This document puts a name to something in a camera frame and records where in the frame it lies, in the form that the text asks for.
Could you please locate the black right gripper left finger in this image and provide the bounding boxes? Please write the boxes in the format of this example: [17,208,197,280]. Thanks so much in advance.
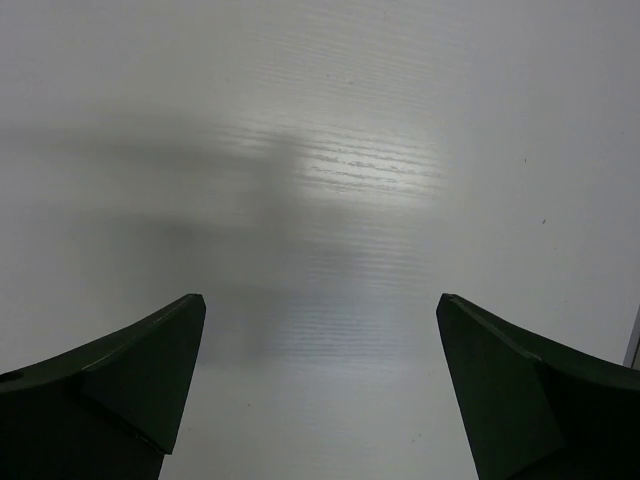
[1,294,206,479]

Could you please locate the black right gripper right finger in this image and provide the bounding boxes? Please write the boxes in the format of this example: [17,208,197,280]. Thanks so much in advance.
[436,294,639,479]

